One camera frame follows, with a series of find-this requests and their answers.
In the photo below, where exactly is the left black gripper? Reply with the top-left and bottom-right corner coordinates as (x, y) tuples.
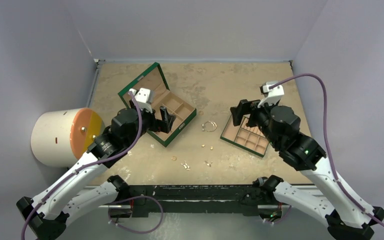
(125, 98), (175, 148)

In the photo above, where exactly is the green jewelry tray insert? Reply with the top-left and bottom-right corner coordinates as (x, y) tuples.
(220, 115), (269, 157)

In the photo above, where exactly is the green jewelry box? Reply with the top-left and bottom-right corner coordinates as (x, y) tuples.
(118, 62), (197, 147)

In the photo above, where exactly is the silver bangle bracelet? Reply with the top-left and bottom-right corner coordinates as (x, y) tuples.
(201, 121), (218, 133)

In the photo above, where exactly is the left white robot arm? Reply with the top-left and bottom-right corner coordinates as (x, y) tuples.
(16, 106), (177, 240)

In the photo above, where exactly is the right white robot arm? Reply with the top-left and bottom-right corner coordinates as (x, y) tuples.
(230, 99), (384, 240)

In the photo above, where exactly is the gold earring cluster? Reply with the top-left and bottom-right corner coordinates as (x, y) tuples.
(181, 161), (191, 171)

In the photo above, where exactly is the white cylinder orange face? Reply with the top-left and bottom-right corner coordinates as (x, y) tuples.
(30, 107), (105, 168)

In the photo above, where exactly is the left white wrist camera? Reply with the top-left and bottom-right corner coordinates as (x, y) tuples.
(129, 87), (154, 113)

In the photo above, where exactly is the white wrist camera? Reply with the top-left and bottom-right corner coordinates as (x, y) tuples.
(257, 81), (285, 108)
(129, 87), (154, 113)

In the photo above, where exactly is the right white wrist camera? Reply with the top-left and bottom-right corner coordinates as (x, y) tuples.
(257, 81), (285, 108)

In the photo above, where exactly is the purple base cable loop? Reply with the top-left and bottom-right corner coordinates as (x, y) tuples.
(107, 195), (165, 235)

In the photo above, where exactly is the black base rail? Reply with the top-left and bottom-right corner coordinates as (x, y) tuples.
(107, 175), (290, 222)

